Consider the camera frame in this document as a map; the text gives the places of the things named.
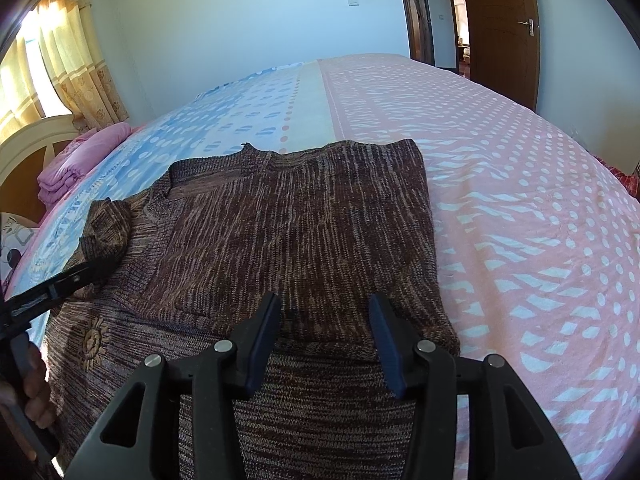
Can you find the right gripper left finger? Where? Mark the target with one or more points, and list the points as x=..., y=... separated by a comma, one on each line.
x=137, y=435

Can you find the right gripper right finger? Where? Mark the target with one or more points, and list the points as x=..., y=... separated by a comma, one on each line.
x=510, y=436

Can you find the brown knitted sweater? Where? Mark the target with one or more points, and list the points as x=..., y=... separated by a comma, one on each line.
x=194, y=253

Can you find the left hand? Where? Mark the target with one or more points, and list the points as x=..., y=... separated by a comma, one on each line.
x=39, y=408

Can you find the patterned white pillow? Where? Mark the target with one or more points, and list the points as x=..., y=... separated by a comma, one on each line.
x=16, y=234

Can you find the cream wooden headboard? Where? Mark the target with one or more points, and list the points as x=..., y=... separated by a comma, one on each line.
x=23, y=156

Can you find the folded purple quilt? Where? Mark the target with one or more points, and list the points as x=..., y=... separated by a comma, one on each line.
x=75, y=161

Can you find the blue pink patterned bedsheet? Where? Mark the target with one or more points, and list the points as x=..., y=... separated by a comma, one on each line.
x=537, y=243

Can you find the red plaid cloth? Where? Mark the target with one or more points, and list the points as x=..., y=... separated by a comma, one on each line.
x=629, y=181

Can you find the yellow patterned curtain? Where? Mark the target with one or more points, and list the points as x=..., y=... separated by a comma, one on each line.
x=65, y=38

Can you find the brown wooden door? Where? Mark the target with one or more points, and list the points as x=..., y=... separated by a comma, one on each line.
x=504, y=58

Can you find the silver door handle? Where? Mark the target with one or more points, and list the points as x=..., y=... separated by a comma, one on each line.
x=530, y=25

